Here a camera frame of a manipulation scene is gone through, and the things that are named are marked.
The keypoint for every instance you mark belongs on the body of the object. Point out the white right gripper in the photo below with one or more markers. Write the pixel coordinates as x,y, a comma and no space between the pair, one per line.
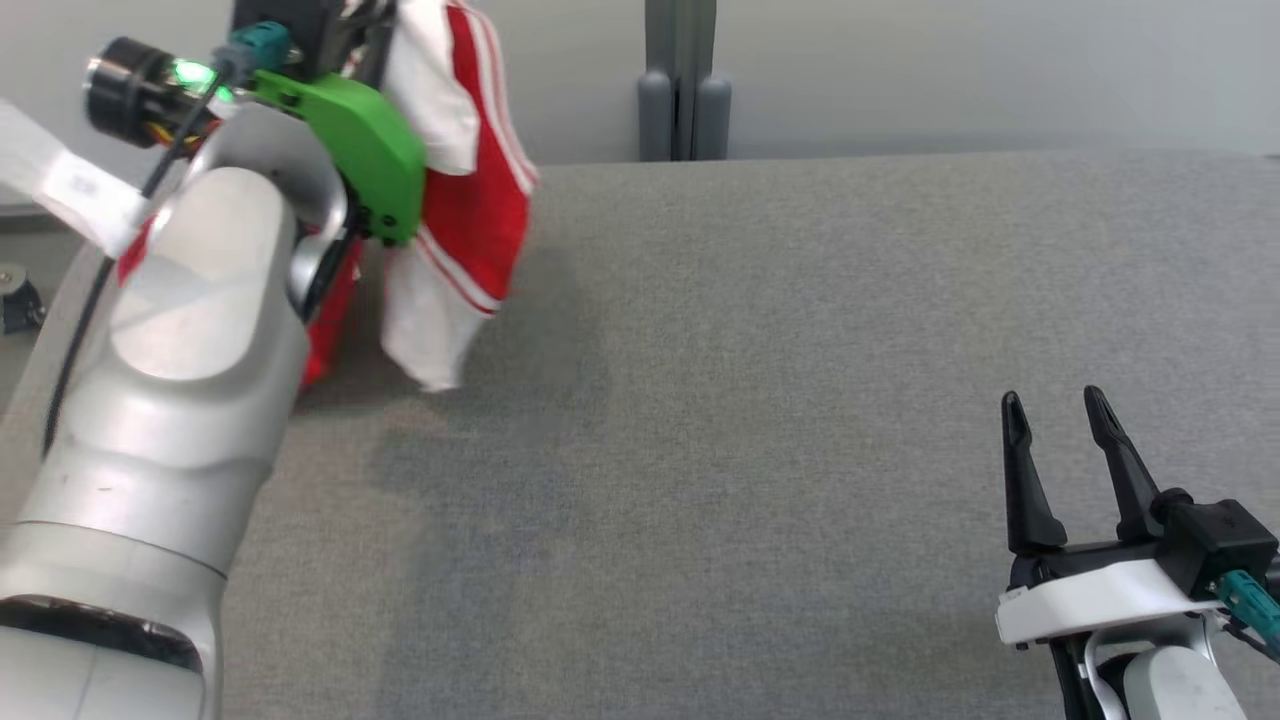
1100,600

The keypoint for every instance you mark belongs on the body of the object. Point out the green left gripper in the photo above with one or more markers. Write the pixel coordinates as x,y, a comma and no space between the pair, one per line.
370,150

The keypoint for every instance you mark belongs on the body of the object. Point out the red numbered basketball jersey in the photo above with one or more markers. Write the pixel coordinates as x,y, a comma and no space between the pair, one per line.
480,200

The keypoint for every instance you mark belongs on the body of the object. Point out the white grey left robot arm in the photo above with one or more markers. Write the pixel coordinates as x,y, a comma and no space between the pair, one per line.
180,380

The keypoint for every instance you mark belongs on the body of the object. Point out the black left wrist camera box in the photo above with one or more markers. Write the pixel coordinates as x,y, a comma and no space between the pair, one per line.
300,30

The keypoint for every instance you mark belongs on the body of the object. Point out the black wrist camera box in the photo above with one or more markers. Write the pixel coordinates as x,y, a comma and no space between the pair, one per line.
1215,540
300,30

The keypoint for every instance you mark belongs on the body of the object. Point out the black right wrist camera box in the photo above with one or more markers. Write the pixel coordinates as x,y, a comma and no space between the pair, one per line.
1215,540

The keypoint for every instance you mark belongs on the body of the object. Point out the grey partition post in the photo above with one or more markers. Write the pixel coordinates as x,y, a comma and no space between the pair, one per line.
655,120

